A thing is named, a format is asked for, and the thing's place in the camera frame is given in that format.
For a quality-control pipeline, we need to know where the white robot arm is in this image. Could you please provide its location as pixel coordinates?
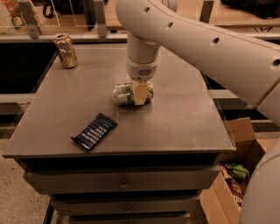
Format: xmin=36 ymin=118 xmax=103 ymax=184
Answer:
xmin=115 ymin=0 xmax=280 ymax=224

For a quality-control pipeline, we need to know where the wooden desk behind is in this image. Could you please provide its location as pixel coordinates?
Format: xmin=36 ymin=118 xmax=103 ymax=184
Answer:
xmin=0 ymin=0 xmax=280 ymax=34

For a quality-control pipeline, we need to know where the grey drawer cabinet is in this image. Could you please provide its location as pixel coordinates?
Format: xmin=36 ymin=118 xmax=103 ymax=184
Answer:
xmin=4 ymin=44 xmax=235 ymax=224

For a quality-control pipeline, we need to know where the green white 7up can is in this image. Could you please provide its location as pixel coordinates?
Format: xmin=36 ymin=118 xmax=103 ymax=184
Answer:
xmin=113 ymin=82 xmax=153 ymax=105

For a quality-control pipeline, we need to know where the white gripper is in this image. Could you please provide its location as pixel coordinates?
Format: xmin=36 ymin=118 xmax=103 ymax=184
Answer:
xmin=126 ymin=57 xmax=158 ymax=106

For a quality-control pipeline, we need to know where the orange white snack package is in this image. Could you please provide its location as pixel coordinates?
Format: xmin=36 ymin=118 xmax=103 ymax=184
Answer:
xmin=0 ymin=0 xmax=41 ymax=38

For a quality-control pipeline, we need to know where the black bag top right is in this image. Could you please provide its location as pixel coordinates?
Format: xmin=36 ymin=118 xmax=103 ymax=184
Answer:
xmin=220 ymin=0 xmax=280 ymax=19

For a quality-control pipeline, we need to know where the brown chips bag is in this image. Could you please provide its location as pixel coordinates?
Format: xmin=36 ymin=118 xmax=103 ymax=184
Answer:
xmin=219 ymin=164 xmax=244 ymax=207

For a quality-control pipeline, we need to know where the cardboard box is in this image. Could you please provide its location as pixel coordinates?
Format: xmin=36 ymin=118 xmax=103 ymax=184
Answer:
xmin=200 ymin=117 xmax=276 ymax=224

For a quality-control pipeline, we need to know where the orange soda can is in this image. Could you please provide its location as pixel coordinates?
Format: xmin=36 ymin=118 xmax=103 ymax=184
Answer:
xmin=53 ymin=33 xmax=78 ymax=69

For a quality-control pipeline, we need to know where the green snack bag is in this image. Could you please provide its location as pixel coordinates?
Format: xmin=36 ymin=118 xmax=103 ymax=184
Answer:
xmin=225 ymin=164 xmax=249 ymax=180

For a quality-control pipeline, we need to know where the dark blue snack wrapper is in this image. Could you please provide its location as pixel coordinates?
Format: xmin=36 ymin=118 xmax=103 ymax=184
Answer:
xmin=71 ymin=113 xmax=118 ymax=152

